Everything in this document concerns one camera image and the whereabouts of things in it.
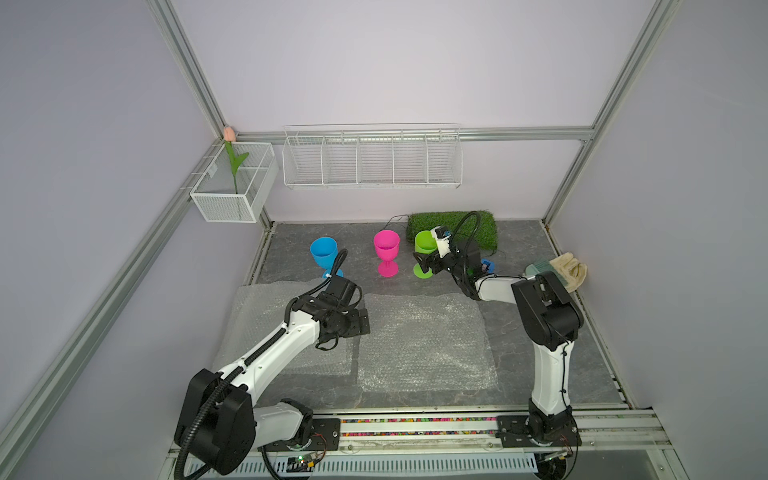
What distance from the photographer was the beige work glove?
1.04 metres

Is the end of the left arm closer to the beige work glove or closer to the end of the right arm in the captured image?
the end of the right arm

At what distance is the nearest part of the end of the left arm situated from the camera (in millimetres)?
592

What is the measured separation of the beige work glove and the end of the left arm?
0.74m
